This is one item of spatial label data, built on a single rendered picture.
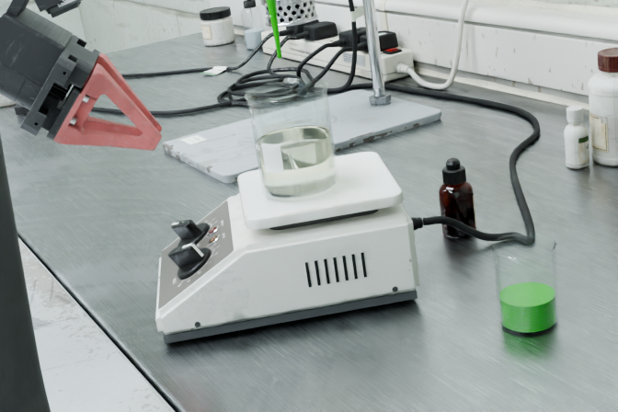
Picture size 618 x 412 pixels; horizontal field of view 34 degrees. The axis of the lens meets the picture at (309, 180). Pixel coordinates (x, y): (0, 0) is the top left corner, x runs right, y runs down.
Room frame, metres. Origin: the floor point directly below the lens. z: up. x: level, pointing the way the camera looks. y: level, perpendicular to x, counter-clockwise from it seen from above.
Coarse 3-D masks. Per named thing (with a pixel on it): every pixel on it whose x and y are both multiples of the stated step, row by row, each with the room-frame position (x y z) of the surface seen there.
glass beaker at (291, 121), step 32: (256, 96) 0.75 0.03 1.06; (288, 96) 0.77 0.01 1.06; (320, 96) 0.72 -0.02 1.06; (256, 128) 0.72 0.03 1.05; (288, 128) 0.71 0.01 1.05; (320, 128) 0.71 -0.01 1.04; (288, 160) 0.71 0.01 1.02; (320, 160) 0.71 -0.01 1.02; (288, 192) 0.71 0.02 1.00; (320, 192) 0.71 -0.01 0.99
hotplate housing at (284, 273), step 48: (240, 240) 0.70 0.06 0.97; (288, 240) 0.68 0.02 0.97; (336, 240) 0.68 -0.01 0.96; (384, 240) 0.68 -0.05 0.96; (192, 288) 0.68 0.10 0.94; (240, 288) 0.68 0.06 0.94; (288, 288) 0.68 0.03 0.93; (336, 288) 0.68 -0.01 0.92; (384, 288) 0.68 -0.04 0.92; (192, 336) 0.68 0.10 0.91
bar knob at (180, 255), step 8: (176, 248) 0.72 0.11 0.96; (184, 248) 0.70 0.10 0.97; (192, 248) 0.70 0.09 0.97; (200, 248) 0.72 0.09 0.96; (208, 248) 0.71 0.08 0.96; (168, 256) 0.72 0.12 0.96; (176, 256) 0.71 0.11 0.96; (184, 256) 0.70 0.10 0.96; (192, 256) 0.70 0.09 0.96; (200, 256) 0.70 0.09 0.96; (208, 256) 0.70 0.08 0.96; (176, 264) 0.72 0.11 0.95; (184, 264) 0.71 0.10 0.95; (192, 264) 0.70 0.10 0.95; (200, 264) 0.70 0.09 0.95; (184, 272) 0.70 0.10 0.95; (192, 272) 0.69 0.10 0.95
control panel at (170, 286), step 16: (224, 208) 0.78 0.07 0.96; (224, 224) 0.75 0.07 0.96; (176, 240) 0.79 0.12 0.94; (208, 240) 0.74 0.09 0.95; (224, 240) 0.71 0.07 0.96; (224, 256) 0.68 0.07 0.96; (160, 272) 0.75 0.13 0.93; (176, 272) 0.72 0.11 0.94; (160, 288) 0.72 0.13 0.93; (176, 288) 0.69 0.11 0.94; (160, 304) 0.68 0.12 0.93
